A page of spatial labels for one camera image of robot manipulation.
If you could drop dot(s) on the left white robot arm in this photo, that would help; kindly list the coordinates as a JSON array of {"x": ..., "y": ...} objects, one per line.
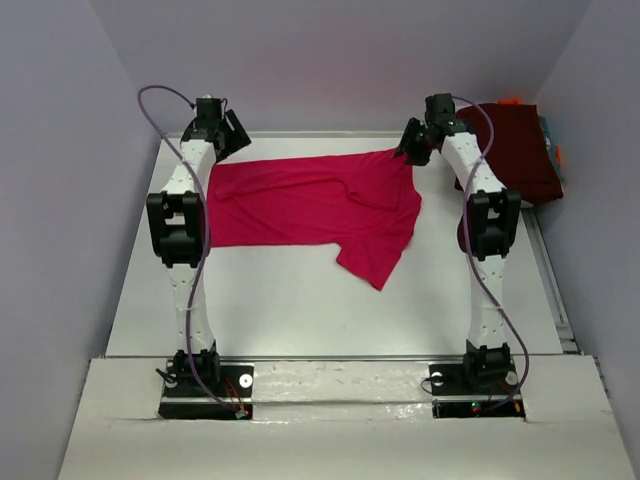
[{"x": 179, "y": 229}]

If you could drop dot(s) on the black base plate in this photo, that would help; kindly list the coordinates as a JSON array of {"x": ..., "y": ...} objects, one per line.
[
  {"x": 453, "y": 397},
  {"x": 185, "y": 400}
]

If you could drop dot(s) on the teal orange item beside stack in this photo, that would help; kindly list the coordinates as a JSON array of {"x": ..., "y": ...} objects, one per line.
[{"x": 553, "y": 150}]

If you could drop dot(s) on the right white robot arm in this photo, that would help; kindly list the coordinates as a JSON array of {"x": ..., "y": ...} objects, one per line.
[{"x": 486, "y": 233}]

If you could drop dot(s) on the dark red folded t-shirt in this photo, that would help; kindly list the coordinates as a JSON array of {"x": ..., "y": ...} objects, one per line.
[{"x": 518, "y": 155}]

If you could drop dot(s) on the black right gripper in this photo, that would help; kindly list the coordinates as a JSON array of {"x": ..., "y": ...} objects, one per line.
[{"x": 415, "y": 157}]

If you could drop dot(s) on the orange object behind stack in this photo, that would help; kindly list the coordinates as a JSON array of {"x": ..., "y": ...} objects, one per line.
[{"x": 510, "y": 101}]

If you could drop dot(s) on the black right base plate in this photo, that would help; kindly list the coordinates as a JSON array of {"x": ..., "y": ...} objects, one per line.
[{"x": 453, "y": 397}]

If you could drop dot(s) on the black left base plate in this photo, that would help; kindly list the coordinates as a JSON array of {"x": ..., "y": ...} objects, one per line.
[{"x": 185, "y": 400}]

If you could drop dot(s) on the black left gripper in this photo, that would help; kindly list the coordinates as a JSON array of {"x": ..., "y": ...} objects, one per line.
[{"x": 238, "y": 137}]

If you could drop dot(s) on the pink t-shirt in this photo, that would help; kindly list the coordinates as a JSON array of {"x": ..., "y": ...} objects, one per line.
[{"x": 365, "y": 203}]

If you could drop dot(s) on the metal rail right side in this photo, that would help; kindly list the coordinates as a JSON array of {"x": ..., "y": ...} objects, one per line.
[{"x": 562, "y": 324}]

